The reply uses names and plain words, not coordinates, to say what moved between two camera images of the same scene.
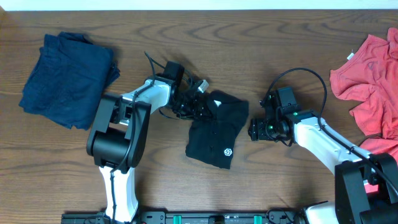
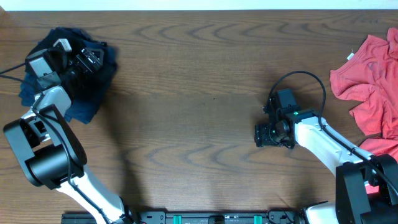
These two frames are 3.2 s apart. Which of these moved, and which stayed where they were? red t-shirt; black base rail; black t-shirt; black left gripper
Moved: black t-shirt; black left gripper
Stayed: black base rail; red t-shirt
